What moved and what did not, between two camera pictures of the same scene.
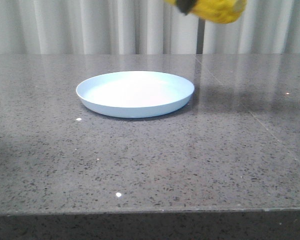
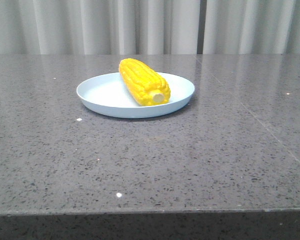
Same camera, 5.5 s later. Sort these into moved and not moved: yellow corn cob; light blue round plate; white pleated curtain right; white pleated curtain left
Moved: yellow corn cob
Not moved: light blue round plate; white pleated curtain right; white pleated curtain left
